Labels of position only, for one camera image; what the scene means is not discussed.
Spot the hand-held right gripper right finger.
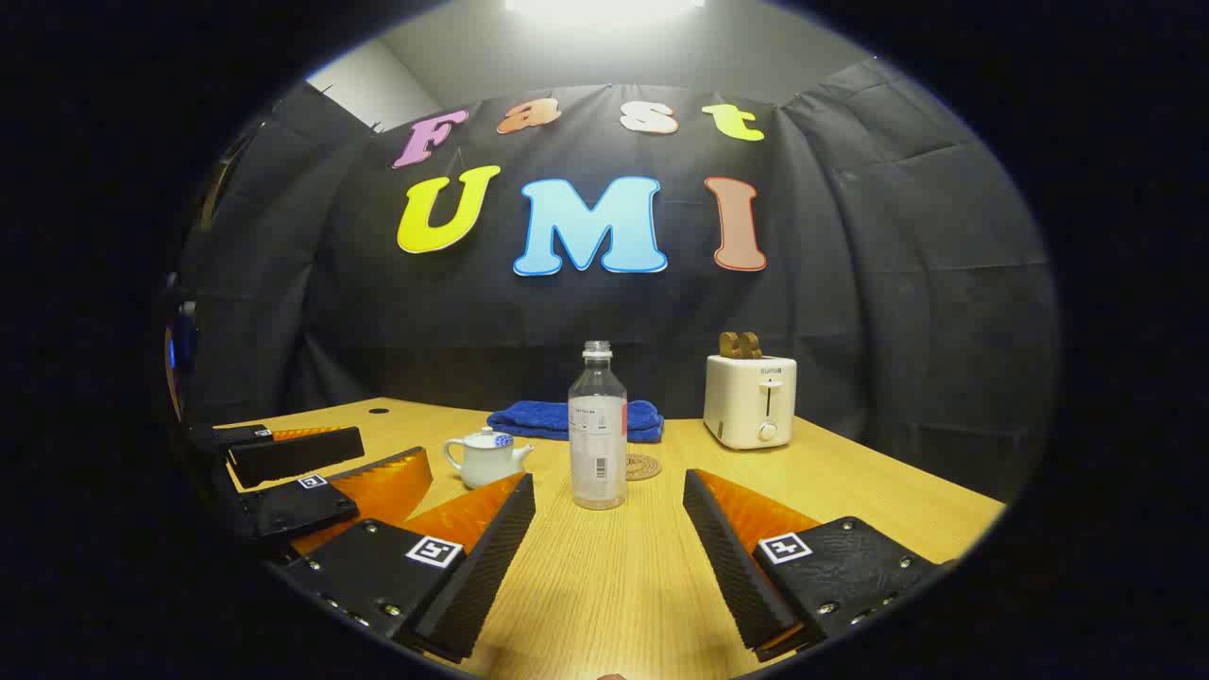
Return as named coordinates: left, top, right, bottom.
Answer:
left=682, top=468, right=955, bottom=662

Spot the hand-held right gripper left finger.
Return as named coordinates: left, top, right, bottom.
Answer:
left=283, top=472, right=536, bottom=664

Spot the cream white toaster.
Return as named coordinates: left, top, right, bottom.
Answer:
left=703, top=354, right=797, bottom=451

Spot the black backdrop cloth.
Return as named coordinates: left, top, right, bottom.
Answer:
left=179, top=59, right=1059, bottom=502

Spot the blue folded towel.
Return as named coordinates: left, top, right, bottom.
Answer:
left=486, top=399, right=665, bottom=443

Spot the large ceiling light panel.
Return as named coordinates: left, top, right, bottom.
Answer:
left=505, top=0, right=705, bottom=15

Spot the clear plastic water bottle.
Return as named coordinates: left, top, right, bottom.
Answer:
left=568, top=341, right=629, bottom=511

